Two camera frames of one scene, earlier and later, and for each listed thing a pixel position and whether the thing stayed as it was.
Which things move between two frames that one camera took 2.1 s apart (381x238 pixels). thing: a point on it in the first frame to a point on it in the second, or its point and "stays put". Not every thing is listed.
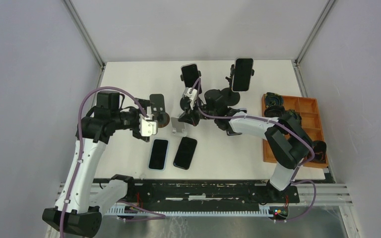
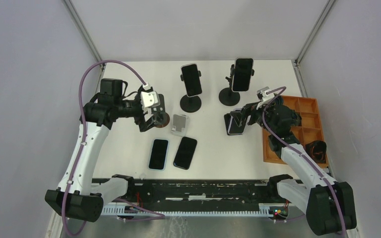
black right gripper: [190, 117] to [250, 109]
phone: [191, 76] stays put
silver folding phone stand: [177, 127] stays put
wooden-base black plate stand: [158, 110] stays put
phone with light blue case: [158, 154] stays put
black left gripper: [134, 131] to [144, 125]
